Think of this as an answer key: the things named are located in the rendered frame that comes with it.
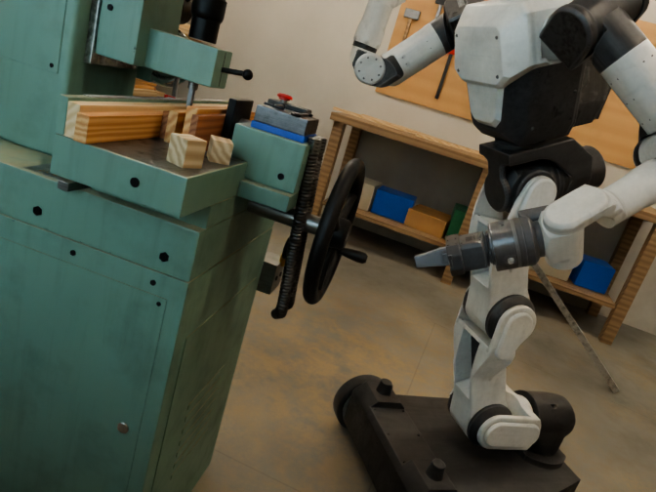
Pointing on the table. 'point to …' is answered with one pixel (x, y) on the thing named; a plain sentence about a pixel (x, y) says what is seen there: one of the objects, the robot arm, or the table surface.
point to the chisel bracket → (187, 60)
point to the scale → (147, 98)
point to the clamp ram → (240, 108)
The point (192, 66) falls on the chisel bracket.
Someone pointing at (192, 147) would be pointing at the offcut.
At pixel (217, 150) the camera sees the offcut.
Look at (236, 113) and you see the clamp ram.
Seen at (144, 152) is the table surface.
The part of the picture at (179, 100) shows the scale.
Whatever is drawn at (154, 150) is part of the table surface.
